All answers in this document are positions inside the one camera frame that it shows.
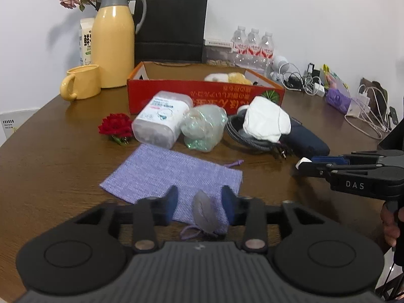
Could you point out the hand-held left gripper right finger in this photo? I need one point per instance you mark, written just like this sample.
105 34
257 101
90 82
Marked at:
228 205

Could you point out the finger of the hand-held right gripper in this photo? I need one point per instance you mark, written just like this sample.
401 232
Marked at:
318 171
331 160

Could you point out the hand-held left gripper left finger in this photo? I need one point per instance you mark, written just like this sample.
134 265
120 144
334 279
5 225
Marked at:
170 202

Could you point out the dark blue case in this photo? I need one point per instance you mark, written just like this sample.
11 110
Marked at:
306 139

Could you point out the purple woven cloth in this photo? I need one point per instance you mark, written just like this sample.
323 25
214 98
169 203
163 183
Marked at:
164 170

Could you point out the white face mask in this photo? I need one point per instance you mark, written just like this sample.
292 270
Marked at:
265 120

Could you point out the clear plastic bag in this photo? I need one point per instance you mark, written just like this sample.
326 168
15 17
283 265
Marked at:
202 127

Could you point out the clear plastic jar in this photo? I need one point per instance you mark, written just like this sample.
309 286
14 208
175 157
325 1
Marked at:
157 116

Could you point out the red cardboard box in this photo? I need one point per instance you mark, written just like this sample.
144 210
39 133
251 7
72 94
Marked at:
205 94

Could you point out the person's right hand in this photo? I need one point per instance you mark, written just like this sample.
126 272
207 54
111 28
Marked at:
389 227

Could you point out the grey oval tag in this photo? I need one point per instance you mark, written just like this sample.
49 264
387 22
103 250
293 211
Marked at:
205 210

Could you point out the purple tissue pack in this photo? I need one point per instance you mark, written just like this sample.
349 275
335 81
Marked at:
338 100

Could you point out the dark brown pouch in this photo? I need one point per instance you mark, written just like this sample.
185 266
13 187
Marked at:
380 96

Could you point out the yellow snack packet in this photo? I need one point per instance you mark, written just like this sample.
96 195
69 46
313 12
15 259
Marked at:
333 77

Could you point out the red artificial rose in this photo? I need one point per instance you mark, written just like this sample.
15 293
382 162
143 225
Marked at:
115 125

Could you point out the white robot figure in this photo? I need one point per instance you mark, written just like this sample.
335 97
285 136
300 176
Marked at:
279 66

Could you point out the white and yellow plush toy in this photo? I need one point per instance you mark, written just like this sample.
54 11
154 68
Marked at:
227 77

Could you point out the yellow ceramic mug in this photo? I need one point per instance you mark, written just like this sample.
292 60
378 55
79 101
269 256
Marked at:
85 82

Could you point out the clear container of nuts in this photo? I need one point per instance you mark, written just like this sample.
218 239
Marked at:
219 56

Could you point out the flat white box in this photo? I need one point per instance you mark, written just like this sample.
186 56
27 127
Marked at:
219 43

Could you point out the yellow thermos jug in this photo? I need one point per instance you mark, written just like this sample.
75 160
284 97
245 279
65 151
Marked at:
113 47

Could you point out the white card box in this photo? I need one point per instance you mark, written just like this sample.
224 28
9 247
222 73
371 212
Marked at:
15 123

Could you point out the white milk carton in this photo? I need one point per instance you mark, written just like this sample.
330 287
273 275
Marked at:
86 44

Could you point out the black paper bag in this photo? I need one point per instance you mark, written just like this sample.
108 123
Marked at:
170 22

